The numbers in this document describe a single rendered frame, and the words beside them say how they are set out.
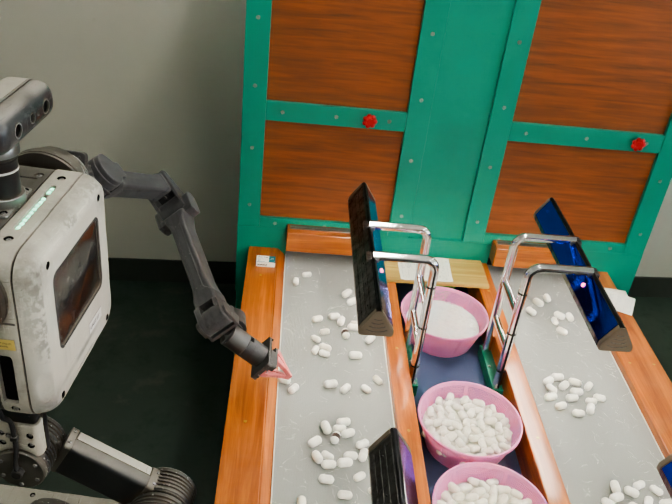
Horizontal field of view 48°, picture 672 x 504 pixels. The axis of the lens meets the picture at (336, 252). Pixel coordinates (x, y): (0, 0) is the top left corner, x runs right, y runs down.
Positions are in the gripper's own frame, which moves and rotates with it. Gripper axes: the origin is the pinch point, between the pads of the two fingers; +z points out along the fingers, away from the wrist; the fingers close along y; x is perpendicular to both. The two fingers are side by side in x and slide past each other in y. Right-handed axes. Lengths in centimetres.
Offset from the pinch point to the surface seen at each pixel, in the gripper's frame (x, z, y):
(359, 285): -28.2, -2.9, 7.2
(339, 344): -1.9, 17.4, 24.5
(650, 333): -45, 190, 136
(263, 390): 8.8, -0.3, 1.4
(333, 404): -0.6, 15.3, 0.2
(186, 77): 17, -45, 156
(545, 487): -33, 51, -26
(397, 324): -14.6, 29.1, 32.2
